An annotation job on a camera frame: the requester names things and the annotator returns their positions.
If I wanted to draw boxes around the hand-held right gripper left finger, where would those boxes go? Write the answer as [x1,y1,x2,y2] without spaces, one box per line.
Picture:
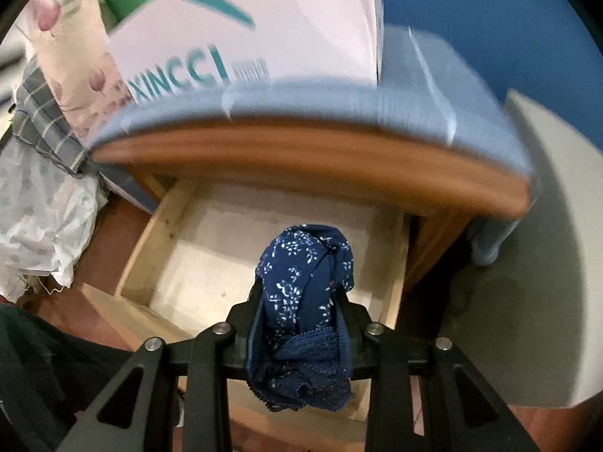
[70,286,263,452]

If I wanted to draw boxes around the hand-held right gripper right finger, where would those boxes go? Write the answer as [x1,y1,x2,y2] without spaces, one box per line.
[334,291,540,452]

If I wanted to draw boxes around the navy floral underwear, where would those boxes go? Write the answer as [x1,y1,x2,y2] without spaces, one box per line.
[245,224,355,412]

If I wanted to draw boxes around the wooden drawer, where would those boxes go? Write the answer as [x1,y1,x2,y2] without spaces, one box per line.
[82,176,413,452]

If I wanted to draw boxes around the person's dark trouser leg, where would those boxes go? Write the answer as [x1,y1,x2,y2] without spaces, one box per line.
[0,304,137,452]

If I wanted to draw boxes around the blue towel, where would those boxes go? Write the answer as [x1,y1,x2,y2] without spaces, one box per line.
[87,26,535,267]

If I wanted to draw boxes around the white patterned sheet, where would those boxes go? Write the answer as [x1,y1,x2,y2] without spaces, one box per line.
[0,139,109,302]

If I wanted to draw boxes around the grey plaid cloth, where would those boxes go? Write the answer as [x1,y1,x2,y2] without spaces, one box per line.
[12,56,102,180]

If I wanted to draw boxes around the blue foam mat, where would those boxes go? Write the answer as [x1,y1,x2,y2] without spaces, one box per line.
[374,0,603,151]

